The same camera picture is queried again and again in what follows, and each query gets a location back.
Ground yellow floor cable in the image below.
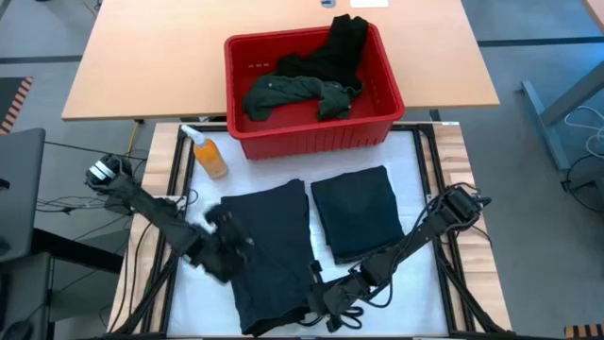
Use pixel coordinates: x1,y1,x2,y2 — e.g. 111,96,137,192
125,121,143,166

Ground long black floor cable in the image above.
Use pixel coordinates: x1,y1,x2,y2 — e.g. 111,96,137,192
44,140,148,162

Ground white floor cable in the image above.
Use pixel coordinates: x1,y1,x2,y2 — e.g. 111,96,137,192
563,105,604,160

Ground red plastic bin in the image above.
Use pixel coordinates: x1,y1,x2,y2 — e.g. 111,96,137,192
223,23,406,162

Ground orange liquid spray bottle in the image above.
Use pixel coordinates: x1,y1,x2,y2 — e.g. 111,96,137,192
180,124,229,180

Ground hazard-striped floor mat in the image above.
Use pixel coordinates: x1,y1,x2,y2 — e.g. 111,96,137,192
0,76,34,137
563,324,604,340

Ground dark grey equipment case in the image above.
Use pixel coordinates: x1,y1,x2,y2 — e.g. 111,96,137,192
0,127,47,264

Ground dark grey drawstring sweatpants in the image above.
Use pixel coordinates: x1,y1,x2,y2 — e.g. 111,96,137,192
219,178,318,337

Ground light wooden desk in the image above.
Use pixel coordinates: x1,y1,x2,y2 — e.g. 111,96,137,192
60,0,501,123

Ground dark green garment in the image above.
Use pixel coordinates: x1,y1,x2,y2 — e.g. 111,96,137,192
242,74,364,123

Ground blue denim jeans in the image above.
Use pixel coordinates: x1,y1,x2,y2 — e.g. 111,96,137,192
310,164,406,265

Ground black garment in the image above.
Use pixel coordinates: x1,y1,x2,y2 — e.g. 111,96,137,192
276,13,370,94

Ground black metal table frame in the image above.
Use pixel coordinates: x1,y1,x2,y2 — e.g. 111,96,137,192
112,123,509,337

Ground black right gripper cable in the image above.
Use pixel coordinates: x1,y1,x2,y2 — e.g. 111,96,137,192
301,278,395,332

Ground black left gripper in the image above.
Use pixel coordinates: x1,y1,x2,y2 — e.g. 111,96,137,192
188,204,251,284

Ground black floor cable loop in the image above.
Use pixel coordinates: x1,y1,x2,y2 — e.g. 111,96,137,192
560,154,604,226

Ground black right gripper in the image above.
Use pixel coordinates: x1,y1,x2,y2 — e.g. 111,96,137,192
309,259,374,334

